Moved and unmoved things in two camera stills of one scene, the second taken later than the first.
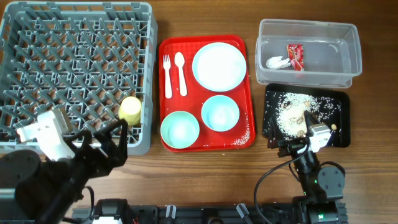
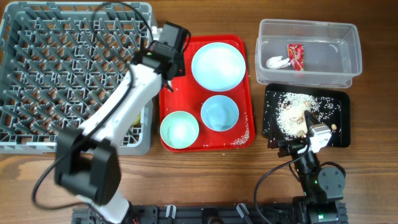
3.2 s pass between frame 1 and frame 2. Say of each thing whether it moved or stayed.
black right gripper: stayed
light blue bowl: stayed
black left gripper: moved
